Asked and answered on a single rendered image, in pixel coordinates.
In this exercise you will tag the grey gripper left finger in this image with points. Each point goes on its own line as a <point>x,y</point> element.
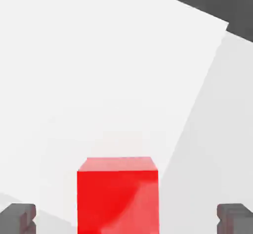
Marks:
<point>15,219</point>

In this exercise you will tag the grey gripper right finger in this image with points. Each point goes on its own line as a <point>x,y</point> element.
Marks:
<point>236,219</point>

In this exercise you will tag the small red cube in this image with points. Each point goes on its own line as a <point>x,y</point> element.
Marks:
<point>117,198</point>

